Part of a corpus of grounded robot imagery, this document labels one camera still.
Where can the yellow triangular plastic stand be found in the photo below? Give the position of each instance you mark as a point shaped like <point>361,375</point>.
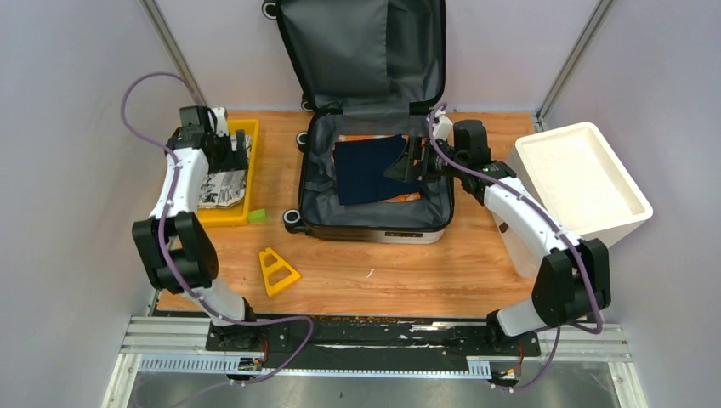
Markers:
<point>278,275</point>

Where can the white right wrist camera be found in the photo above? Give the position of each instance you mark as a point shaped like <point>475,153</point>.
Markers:
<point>441,125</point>

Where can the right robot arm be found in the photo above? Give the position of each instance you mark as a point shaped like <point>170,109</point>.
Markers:
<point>572,280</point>

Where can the space astronaut hardshell suitcase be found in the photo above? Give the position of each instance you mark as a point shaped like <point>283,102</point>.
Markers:
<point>371,70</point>

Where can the yellow plastic tray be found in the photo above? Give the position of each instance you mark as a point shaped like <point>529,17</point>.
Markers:
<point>237,215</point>

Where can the newspaper print cloth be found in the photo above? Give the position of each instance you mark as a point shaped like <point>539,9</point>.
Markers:
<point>223,190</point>

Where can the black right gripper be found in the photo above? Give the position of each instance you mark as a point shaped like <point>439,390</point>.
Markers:
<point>404,168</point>

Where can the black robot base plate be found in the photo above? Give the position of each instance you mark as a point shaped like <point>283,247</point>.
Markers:
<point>371,343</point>

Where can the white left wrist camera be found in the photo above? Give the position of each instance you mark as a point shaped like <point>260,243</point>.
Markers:
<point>221,126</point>

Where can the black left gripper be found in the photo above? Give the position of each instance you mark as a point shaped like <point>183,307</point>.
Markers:
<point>235,160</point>

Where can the navy blue garment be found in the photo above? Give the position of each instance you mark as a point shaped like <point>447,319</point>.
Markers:
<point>366,169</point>

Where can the orange garment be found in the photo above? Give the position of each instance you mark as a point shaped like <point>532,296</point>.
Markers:
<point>405,197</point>

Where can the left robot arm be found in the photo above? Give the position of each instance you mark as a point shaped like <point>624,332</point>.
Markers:
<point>174,248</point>

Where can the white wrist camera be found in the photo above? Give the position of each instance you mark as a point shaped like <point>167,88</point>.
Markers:
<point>221,126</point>
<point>441,125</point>

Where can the white drawer storage box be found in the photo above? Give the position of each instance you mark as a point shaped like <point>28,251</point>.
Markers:
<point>575,174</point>

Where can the small green block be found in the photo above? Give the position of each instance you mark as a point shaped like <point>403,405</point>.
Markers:
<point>257,216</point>

